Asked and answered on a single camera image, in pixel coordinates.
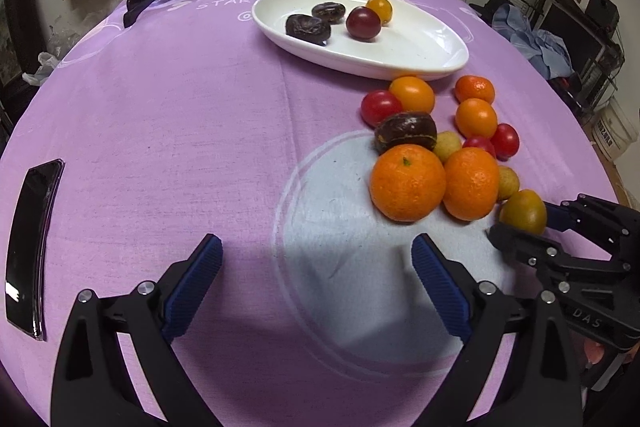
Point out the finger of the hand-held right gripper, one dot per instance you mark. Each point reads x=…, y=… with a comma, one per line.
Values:
x=520, y=248
x=559, y=217

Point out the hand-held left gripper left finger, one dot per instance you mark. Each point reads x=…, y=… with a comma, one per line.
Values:
x=196, y=283

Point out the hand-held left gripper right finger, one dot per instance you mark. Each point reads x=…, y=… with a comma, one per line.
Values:
x=442, y=286

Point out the yellow-brown cherry tomato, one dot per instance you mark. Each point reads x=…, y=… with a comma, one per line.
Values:
x=523, y=211

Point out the white oval plate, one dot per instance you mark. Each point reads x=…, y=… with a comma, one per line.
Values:
x=400, y=44

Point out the pale yellow longan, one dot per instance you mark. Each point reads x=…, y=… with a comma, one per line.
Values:
x=508, y=183
x=448, y=146

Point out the white plastic bucket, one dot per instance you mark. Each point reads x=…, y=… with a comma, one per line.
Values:
x=614, y=127

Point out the large tangerine with green stem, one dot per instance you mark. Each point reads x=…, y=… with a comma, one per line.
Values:
x=407, y=183

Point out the small tangerine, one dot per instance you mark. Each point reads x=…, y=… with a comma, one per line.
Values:
x=474, y=88

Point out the black smartphone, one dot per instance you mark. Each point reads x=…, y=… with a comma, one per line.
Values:
x=30, y=247

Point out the blue cloth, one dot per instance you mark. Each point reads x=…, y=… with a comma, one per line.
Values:
x=542, y=47

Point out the black computer monitor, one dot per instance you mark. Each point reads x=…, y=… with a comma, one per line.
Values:
x=575, y=32

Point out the black speaker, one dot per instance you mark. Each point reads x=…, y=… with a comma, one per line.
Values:
x=601, y=9

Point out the white plastic bag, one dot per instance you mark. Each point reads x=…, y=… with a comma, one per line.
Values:
x=42, y=67

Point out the yellow-orange cherry tomato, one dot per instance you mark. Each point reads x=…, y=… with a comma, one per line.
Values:
x=380, y=8

